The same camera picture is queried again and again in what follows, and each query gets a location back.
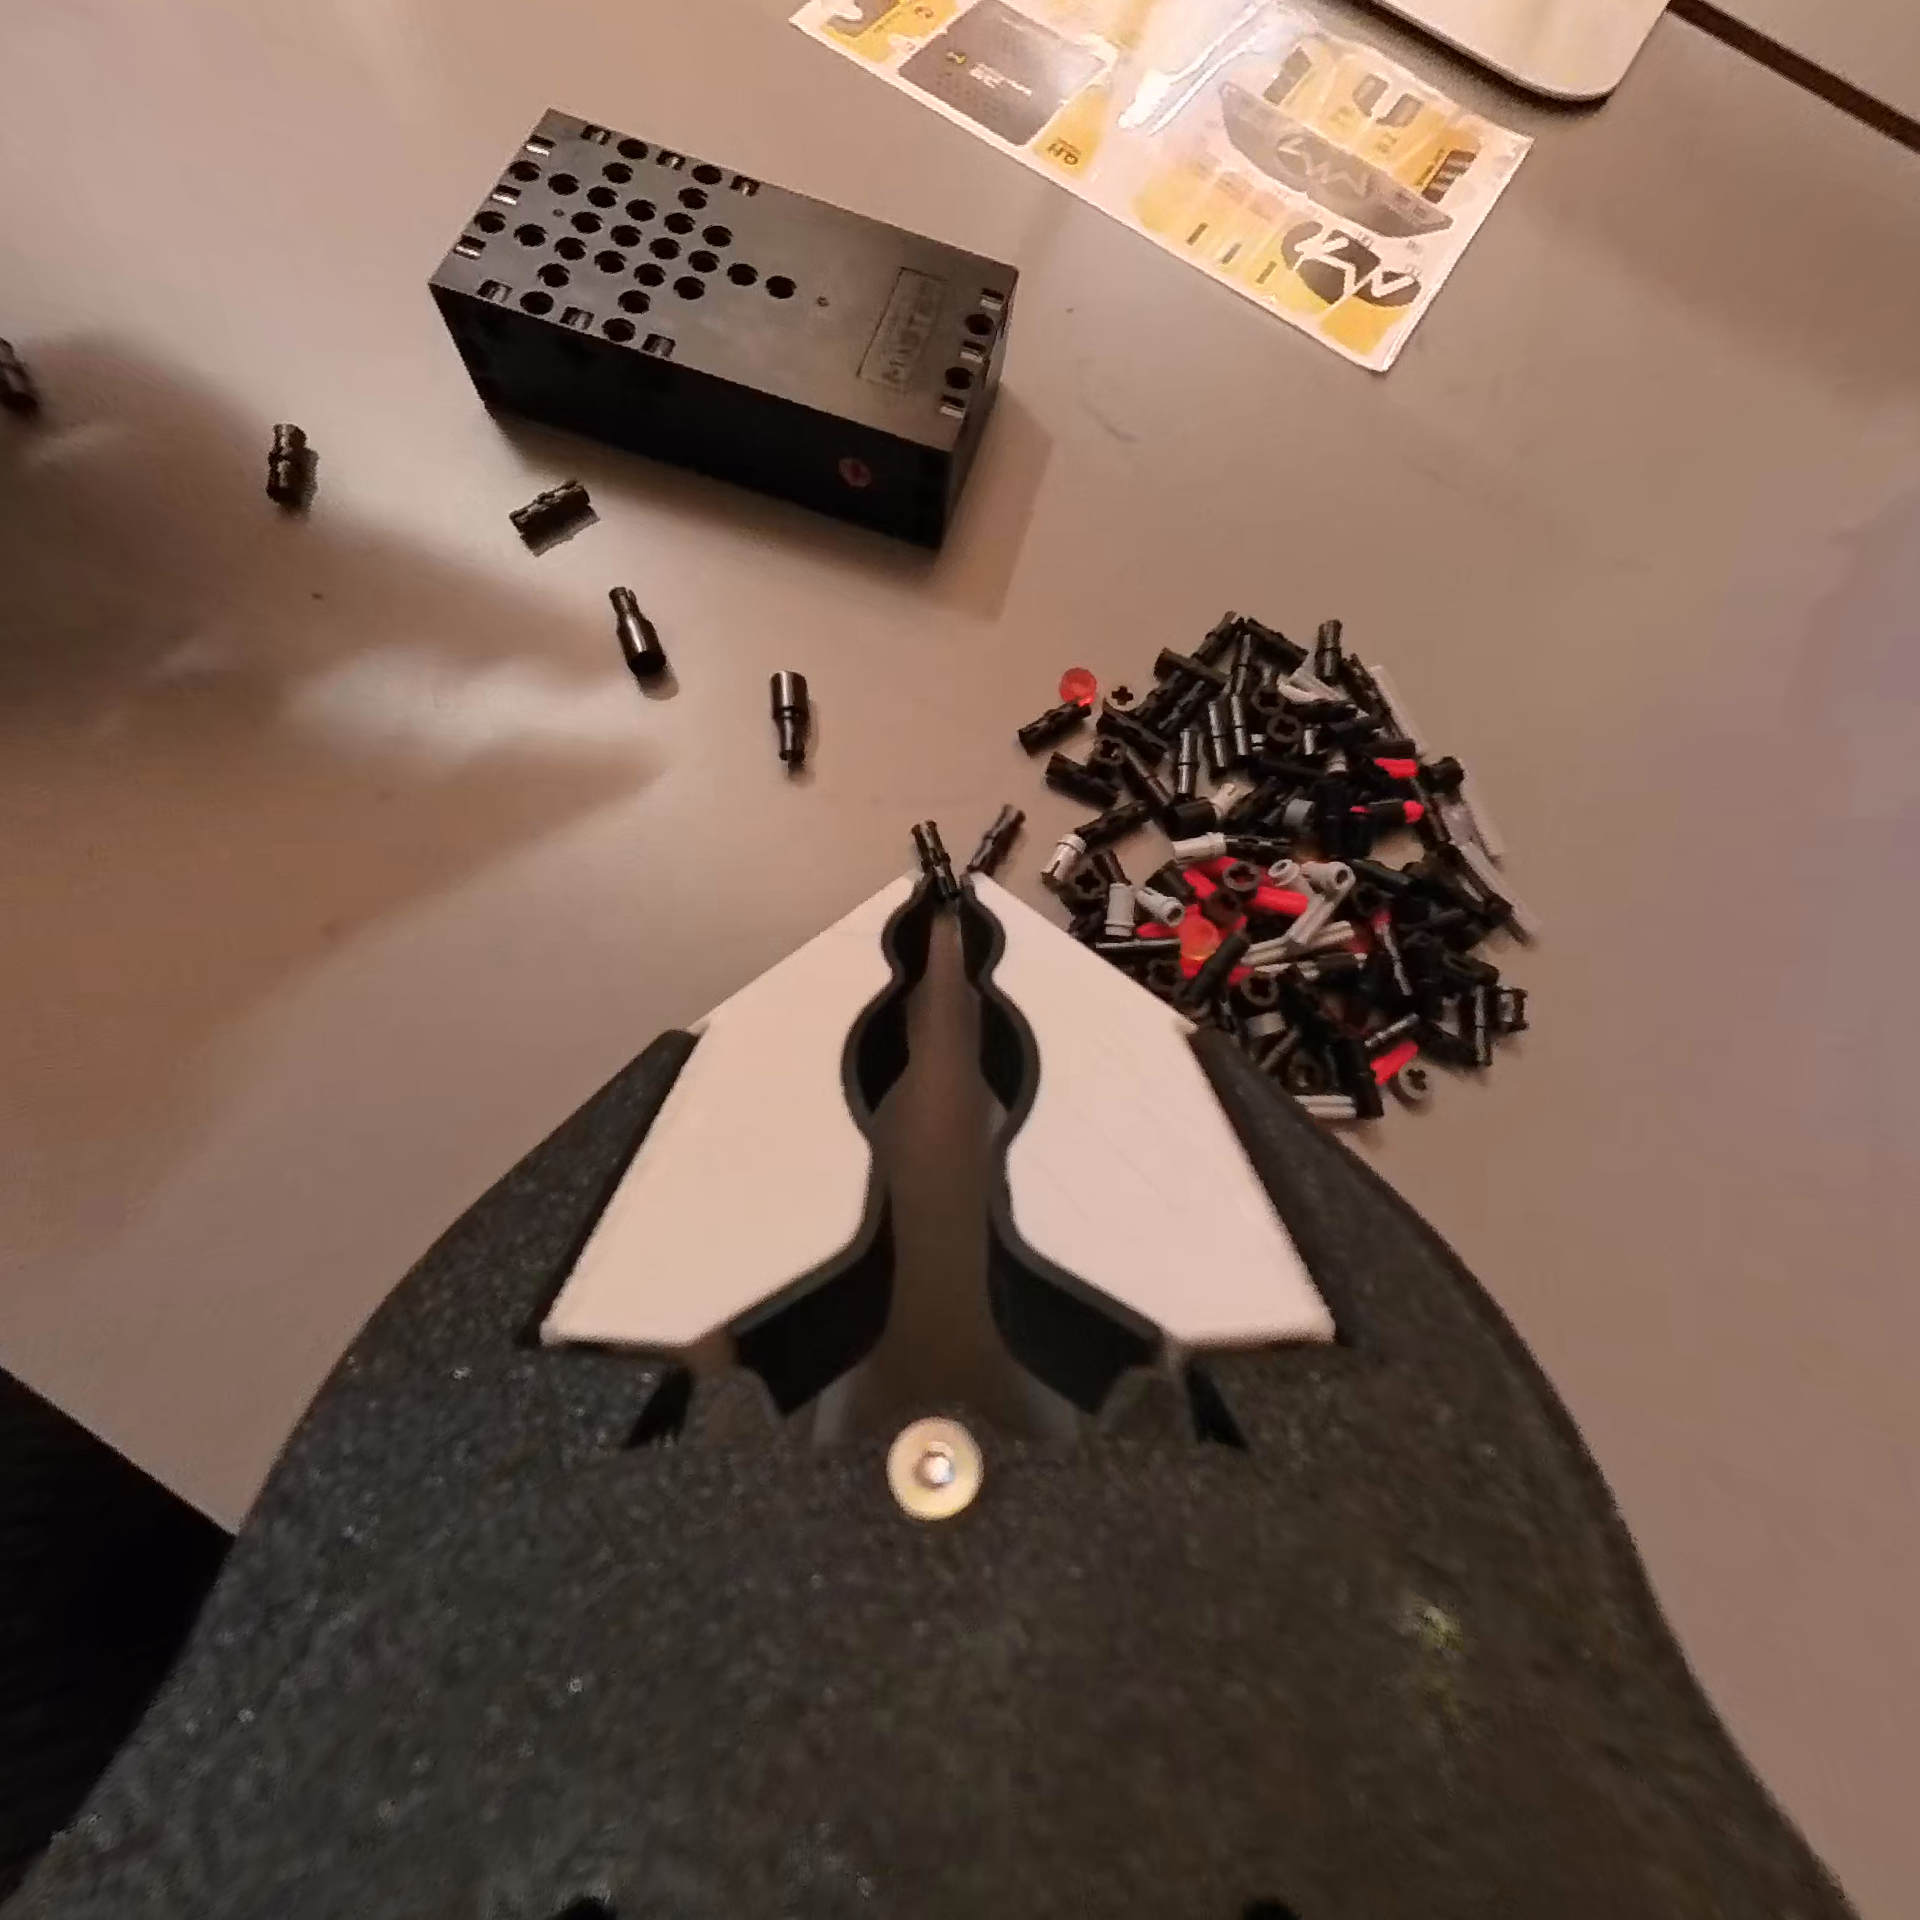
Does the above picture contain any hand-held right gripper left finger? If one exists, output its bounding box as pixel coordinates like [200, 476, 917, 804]
[534, 873, 944, 1422]

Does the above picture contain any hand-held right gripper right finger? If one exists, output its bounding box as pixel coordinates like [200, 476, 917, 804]
[951, 873, 1339, 1422]

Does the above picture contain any pile of mixed plastic pins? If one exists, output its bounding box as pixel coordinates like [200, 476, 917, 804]
[1017, 606, 1535, 1125]

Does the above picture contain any black perforated plastic block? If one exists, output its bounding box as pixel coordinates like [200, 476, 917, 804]
[426, 107, 1020, 549]

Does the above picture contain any yellow and black sticker sheet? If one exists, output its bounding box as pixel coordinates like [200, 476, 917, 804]
[788, 0, 1535, 374]

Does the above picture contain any silver monitor stand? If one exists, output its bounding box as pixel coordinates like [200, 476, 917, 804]
[1371, 0, 1672, 103]

